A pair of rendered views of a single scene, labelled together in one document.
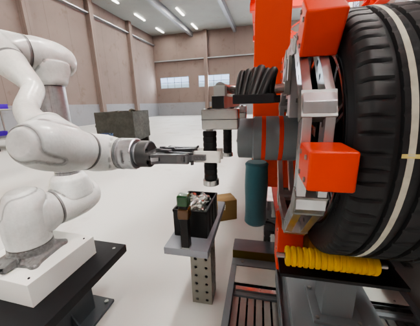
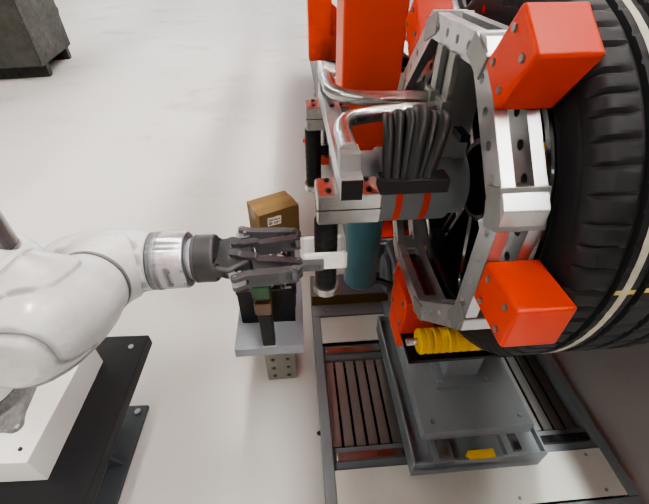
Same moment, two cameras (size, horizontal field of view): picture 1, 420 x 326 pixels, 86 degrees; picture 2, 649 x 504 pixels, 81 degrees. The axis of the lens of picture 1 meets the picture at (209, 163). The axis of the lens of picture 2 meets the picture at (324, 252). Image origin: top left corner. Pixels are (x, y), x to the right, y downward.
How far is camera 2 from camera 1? 0.32 m
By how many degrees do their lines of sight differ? 29
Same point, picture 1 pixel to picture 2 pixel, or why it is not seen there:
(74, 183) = not seen: hidden behind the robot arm
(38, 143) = (50, 355)
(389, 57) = (638, 160)
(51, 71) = not seen: outside the picture
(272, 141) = (413, 202)
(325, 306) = (450, 369)
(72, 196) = not seen: hidden behind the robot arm
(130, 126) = (16, 28)
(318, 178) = (518, 336)
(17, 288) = (6, 468)
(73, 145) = (100, 317)
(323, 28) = (550, 78)
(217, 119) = (346, 209)
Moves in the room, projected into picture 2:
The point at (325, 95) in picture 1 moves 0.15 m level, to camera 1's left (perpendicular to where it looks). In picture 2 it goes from (534, 199) to (422, 220)
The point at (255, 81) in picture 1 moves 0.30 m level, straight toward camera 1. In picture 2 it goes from (419, 152) to (553, 354)
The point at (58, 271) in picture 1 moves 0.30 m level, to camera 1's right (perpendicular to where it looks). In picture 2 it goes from (61, 417) to (194, 383)
